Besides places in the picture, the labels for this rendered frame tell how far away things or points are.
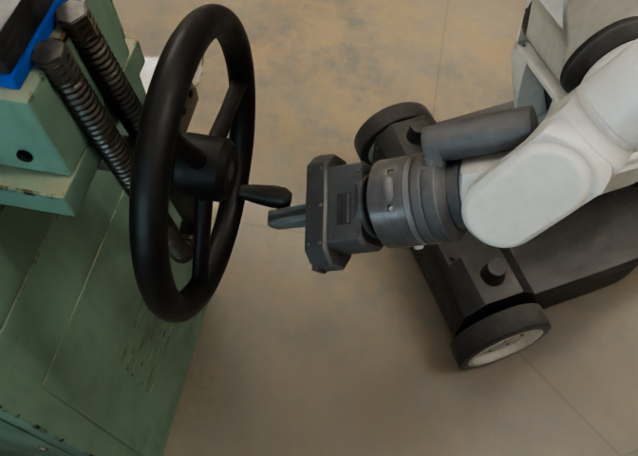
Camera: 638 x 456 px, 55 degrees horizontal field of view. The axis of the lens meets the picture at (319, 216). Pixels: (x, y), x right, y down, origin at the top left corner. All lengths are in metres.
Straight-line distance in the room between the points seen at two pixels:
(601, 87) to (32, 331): 0.59
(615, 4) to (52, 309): 0.80
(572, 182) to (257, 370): 0.96
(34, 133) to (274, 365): 0.94
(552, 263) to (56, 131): 1.03
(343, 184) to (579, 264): 0.81
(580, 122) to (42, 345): 0.58
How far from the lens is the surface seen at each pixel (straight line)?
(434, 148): 0.55
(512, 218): 0.52
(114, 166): 0.57
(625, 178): 1.34
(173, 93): 0.46
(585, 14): 0.92
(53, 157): 0.52
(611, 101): 0.51
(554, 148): 0.49
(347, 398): 1.32
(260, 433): 1.31
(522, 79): 1.13
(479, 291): 1.21
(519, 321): 1.22
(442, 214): 0.55
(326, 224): 0.61
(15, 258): 0.67
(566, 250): 1.35
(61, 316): 0.78
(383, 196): 0.57
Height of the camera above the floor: 1.28
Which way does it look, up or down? 60 degrees down
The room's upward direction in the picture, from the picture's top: straight up
